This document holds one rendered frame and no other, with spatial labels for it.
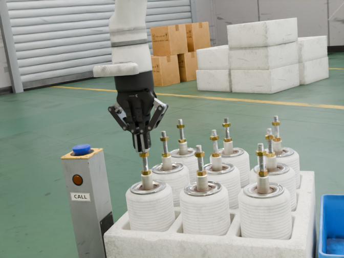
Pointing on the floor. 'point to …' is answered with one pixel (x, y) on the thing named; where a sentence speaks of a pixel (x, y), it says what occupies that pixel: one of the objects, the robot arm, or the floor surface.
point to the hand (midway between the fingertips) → (142, 142)
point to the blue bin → (331, 226)
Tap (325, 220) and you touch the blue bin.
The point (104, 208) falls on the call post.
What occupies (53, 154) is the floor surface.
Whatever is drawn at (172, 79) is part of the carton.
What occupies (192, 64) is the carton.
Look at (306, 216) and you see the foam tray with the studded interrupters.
